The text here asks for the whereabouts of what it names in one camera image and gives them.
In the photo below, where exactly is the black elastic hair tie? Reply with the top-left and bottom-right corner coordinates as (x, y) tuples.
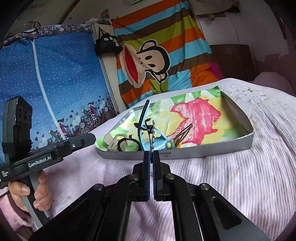
(117, 136), (142, 152)

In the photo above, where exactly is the grey cardboard tray box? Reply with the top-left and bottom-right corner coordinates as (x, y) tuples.
(97, 103), (254, 160)

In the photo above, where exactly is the white wall air conditioner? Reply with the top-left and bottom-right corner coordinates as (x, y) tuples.
(127, 0), (142, 4)

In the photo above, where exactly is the person's left hand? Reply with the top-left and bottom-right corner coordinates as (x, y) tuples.
(7, 170), (52, 212)

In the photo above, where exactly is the beige plastic hair claw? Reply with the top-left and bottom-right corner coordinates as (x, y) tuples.
(103, 133), (127, 152)

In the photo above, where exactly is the colourful painted paper lining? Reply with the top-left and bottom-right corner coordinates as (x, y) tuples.
(95, 86), (253, 152)

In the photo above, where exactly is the blue dotted fabric wardrobe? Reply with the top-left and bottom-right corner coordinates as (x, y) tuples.
(1, 25), (116, 151)

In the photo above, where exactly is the brown hanging cloth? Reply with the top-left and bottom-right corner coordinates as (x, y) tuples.
(189, 0), (239, 16)

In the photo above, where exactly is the pink pillow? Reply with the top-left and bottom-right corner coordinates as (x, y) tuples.
(252, 72), (295, 96)

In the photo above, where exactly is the striped monkey cartoon blanket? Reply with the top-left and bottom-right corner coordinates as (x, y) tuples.
(112, 1), (223, 106)

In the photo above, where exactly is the black hanging tote bag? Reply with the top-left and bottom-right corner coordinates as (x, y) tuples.
(94, 28), (123, 55)

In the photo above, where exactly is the light blue kids watch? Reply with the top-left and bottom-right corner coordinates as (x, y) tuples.
(134, 100), (175, 152)

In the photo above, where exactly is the dark wooden headboard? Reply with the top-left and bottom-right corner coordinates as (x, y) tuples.
(210, 44), (256, 82)

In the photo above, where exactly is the black white checkered hair clip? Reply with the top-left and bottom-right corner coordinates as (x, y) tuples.
(145, 118), (155, 164)

